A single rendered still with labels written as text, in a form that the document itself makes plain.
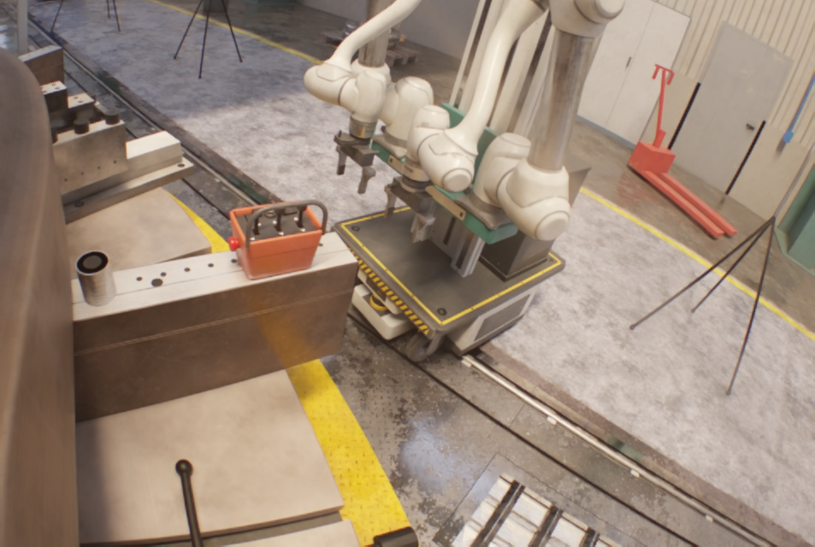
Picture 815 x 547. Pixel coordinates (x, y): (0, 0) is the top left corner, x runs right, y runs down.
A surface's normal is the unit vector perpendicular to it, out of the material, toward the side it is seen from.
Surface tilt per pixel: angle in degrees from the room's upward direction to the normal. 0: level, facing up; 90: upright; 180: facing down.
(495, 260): 90
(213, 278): 0
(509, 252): 90
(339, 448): 0
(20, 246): 11
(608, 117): 90
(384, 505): 0
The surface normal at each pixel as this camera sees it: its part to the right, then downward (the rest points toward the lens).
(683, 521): 0.24, -0.79
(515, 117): -0.74, 0.23
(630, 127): -0.58, 0.35
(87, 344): 0.54, 0.59
